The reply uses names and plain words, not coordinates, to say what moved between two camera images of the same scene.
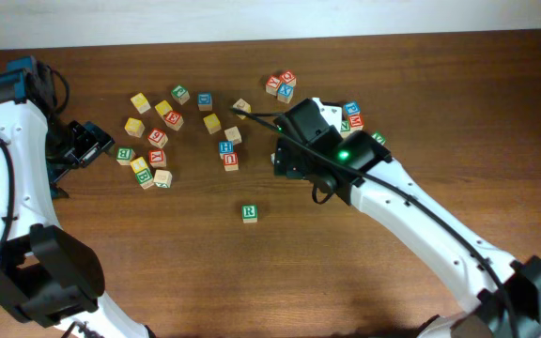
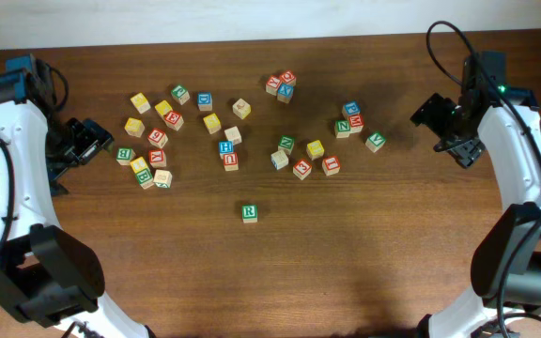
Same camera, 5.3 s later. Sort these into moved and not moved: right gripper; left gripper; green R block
Moved: right gripper
Not moved: left gripper; green R block
